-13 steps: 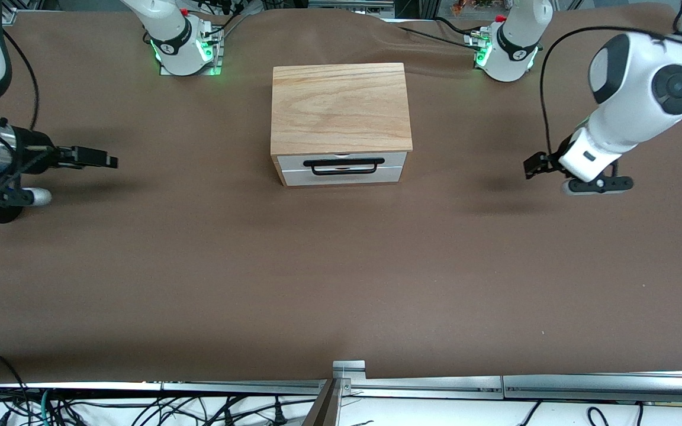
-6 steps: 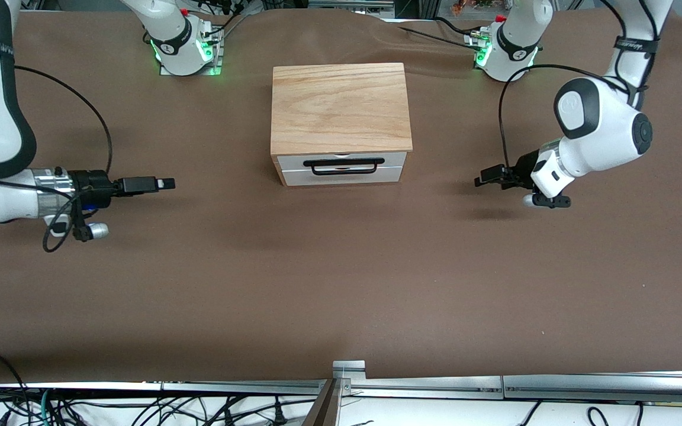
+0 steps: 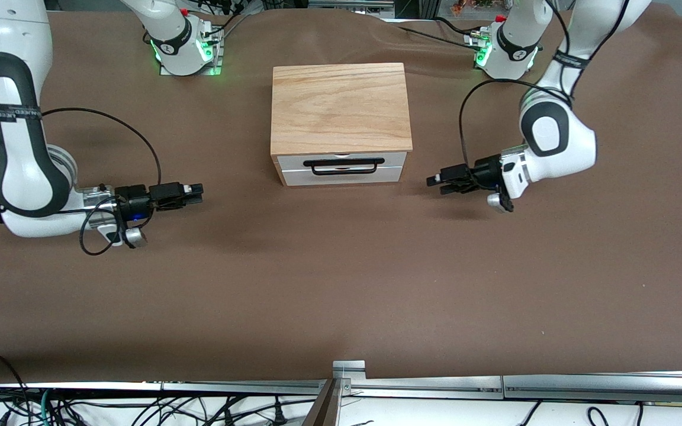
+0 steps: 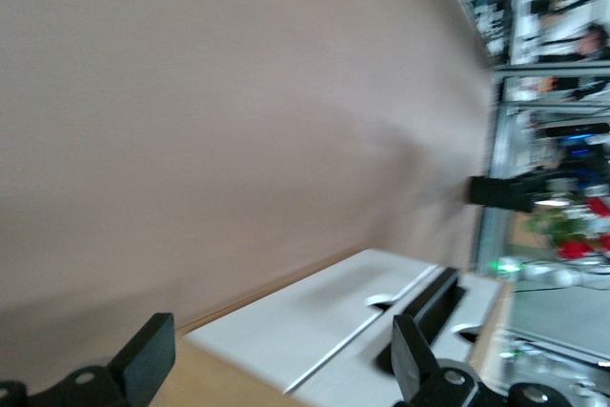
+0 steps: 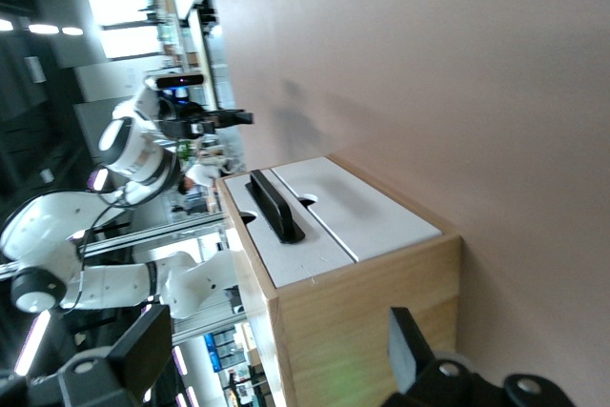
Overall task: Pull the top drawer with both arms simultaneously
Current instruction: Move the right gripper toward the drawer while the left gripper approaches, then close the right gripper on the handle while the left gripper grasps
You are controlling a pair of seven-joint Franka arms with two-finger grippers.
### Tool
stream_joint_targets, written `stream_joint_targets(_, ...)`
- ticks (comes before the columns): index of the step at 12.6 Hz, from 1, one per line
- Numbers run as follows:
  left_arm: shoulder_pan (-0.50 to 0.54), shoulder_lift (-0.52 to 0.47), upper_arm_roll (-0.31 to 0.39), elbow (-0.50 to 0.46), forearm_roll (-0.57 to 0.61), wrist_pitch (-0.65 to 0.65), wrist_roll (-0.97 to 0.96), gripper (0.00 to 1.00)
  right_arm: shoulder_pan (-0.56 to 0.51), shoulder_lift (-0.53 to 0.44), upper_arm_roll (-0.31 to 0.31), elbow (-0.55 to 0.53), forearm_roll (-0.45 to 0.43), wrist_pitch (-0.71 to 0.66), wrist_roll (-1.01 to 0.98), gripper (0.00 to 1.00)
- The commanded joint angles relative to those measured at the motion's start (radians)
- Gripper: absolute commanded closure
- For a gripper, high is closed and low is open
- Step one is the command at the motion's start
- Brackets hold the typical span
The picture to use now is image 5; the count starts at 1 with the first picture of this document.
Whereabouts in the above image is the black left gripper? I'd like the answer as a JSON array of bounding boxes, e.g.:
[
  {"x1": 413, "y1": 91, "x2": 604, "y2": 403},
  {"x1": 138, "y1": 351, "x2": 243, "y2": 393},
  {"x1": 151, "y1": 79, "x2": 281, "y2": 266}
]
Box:
[{"x1": 158, "y1": 99, "x2": 255, "y2": 140}]

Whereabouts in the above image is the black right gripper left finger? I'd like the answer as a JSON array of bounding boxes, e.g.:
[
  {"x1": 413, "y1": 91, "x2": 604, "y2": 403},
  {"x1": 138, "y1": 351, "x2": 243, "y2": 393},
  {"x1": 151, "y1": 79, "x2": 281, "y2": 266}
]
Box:
[{"x1": 0, "y1": 304, "x2": 174, "y2": 407}]

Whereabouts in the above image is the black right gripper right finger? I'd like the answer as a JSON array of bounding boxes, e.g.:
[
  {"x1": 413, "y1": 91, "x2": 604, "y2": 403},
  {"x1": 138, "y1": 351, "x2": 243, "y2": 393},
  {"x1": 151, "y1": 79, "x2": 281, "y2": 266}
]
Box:
[{"x1": 380, "y1": 306, "x2": 581, "y2": 407}]

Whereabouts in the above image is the black drawer handle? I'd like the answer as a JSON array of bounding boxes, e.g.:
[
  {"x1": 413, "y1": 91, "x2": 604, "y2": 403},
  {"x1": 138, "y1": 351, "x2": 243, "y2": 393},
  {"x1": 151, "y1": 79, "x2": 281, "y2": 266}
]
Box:
[{"x1": 244, "y1": 168, "x2": 307, "y2": 246}]

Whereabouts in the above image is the white drawer with handle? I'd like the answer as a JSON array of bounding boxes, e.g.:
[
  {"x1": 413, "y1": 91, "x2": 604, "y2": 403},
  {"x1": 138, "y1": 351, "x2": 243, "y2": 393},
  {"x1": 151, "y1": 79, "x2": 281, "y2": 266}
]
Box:
[{"x1": 222, "y1": 168, "x2": 357, "y2": 290}]

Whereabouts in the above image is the wooden drawer cabinet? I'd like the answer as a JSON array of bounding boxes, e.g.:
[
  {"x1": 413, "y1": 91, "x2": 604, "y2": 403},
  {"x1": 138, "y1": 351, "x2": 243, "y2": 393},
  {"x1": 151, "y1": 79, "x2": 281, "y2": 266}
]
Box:
[{"x1": 216, "y1": 153, "x2": 463, "y2": 407}]

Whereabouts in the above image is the white drawer with notch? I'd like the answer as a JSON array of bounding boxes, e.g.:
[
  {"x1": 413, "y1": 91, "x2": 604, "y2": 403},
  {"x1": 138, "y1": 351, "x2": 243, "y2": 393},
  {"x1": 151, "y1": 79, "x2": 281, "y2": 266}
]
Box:
[{"x1": 270, "y1": 155, "x2": 443, "y2": 264}]

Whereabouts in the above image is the green orange plant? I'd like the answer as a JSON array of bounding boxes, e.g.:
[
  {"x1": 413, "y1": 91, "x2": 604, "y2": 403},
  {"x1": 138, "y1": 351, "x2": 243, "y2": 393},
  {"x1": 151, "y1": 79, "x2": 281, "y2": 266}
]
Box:
[{"x1": 174, "y1": 138, "x2": 197, "y2": 161}]

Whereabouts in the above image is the seated person white shirt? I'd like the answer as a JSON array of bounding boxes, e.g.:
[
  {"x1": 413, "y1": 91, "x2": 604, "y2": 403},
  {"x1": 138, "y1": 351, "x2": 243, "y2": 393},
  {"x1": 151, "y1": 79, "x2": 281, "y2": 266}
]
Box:
[{"x1": 176, "y1": 163, "x2": 224, "y2": 197}]

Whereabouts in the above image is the brown table cloth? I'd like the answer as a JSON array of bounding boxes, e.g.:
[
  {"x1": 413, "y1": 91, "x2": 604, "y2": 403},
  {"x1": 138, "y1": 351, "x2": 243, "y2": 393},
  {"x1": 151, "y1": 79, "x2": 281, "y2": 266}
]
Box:
[{"x1": 204, "y1": 0, "x2": 610, "y2": 407}]

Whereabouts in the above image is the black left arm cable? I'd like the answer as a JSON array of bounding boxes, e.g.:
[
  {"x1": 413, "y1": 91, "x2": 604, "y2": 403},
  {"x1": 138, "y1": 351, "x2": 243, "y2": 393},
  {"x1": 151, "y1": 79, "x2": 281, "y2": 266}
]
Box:
[{"x1": 73, "y1": 166, "x2": 140, "y2": 306}]

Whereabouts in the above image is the aluminium lab frame beam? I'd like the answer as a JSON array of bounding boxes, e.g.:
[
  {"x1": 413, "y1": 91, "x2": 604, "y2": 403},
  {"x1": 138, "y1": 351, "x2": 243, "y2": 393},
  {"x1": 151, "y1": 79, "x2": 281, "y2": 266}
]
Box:
[{"x1": 78, "y1": 214, "x2": 234, "y2": 258}]

